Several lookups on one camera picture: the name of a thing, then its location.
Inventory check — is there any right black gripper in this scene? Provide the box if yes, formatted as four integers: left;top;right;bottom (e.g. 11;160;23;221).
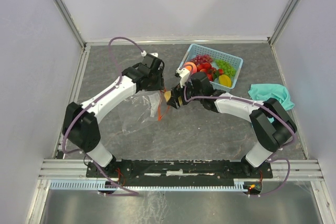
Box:
166;77;202;110

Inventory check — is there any yellow pear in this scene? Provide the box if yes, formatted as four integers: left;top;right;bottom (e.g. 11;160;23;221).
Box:
164;91;172;102

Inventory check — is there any clear zip top bag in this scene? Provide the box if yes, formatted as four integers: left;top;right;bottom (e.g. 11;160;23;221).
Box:
117;91;168;135

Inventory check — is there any orange peach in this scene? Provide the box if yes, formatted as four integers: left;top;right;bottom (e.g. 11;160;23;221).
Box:
183;62;197;73

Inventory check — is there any yellow star fruit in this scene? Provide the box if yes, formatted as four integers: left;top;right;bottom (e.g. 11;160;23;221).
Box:
218;74;232;88

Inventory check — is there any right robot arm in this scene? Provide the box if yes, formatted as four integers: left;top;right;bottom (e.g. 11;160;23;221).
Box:
164;72;297;177

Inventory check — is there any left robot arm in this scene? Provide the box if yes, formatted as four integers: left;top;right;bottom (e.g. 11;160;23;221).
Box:
61;60;164;177

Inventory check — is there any light blue plastic basket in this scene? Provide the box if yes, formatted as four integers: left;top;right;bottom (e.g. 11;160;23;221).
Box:
180;44;243;92

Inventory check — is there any purple grape bunch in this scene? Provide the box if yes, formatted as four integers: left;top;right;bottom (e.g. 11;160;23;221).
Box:
190;55;213;65

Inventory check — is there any green grape bunch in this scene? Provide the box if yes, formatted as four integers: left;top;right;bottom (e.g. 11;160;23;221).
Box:
215;59;236;78

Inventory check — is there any teal cloth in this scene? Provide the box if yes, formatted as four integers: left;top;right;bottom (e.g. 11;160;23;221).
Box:
248;83;295;111

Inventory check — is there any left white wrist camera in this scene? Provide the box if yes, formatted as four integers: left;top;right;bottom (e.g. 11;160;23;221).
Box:
141;51;162;70

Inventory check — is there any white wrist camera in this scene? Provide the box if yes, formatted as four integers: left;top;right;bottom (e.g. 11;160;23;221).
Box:
176;67;193;88
141;51;162;70

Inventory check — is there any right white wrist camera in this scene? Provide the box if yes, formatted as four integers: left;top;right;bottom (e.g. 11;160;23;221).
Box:
176;67;193;88

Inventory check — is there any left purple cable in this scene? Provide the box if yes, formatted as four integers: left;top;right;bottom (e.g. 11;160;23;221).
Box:
62;36;148;197

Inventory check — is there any purple cable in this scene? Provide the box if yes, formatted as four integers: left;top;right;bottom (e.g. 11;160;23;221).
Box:
62;36;148;197
183;82;297;196

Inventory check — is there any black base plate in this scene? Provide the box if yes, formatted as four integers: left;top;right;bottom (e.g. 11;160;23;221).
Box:
102;159;273;186

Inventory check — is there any light blue cable duct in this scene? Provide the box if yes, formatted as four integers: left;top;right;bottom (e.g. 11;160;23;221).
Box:
49;179;248;193

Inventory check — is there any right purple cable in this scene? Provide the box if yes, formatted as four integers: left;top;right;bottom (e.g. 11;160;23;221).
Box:
183;82;297;196

